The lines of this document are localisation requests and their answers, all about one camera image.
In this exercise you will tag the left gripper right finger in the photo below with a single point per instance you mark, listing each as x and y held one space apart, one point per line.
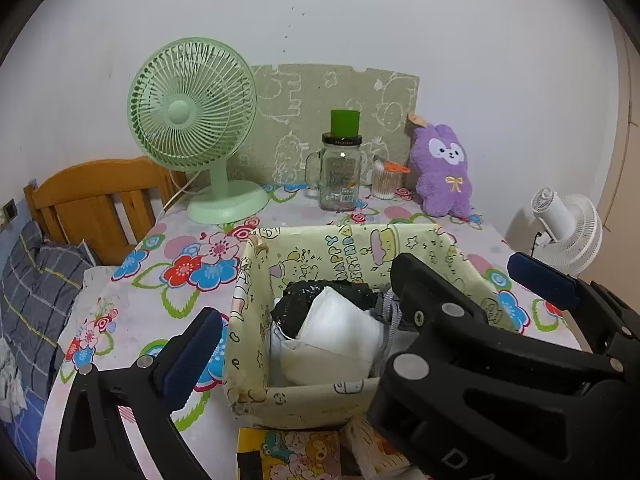
609 326

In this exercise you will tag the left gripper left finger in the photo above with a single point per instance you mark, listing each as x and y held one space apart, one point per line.
93 443

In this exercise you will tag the cartoon bear tissue pack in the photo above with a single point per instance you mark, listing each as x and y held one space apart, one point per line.
273 454

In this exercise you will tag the white cloth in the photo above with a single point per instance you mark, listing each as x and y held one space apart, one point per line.
338 342

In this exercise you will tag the black plastic bag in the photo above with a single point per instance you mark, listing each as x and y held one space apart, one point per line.
291 309

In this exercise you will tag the pink cat tissue pack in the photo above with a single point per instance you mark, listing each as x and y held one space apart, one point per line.
376 457

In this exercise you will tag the floral tablecloth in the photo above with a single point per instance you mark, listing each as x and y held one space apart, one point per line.
182 267

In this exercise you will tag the white clip fan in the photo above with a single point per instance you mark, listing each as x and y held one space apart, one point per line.
571 234

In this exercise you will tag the blue plaid pillow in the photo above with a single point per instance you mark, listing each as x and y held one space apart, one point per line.
39 284

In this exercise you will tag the cartoon printed fabric storage box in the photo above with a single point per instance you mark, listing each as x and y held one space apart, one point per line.
276 257

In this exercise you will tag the purple plush bunny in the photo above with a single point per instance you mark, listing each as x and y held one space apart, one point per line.
443 181

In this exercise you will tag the cotton swab jar orange lid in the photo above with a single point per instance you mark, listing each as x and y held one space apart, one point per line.
386 178

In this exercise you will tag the glass mason jar mug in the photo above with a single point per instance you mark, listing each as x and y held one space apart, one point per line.
334 172

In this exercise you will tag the green desk fan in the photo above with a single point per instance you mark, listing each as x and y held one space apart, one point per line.
190 107

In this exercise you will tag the green cup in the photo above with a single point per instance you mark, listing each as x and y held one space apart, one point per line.
344 123

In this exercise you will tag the grey-green cartoon board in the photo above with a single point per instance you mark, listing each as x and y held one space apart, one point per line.
295 102

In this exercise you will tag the wall power outlet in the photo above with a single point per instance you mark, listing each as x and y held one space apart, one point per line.
9 211

